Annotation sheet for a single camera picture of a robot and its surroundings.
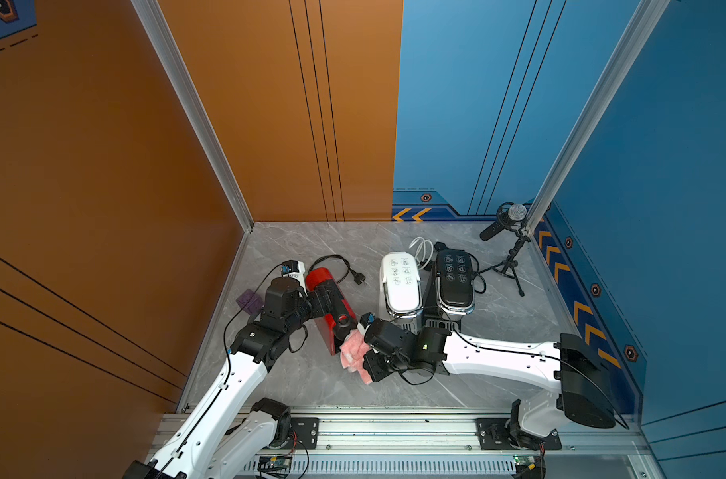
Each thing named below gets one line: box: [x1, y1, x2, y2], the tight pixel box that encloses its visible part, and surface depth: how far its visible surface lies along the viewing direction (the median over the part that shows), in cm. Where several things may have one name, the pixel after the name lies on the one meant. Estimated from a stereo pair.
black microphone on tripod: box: [477, 201, 531, 298], surface depth 93 cm
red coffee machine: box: [305, 267, 358, 356], surface depth 77 cm
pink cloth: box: [339, 329, 372, 386], surface depth 74 cm
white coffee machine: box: [378, 251, 423, 335], surface depth 77 cm
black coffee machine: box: [422, 241, 476, 331], surface depth 77 cm
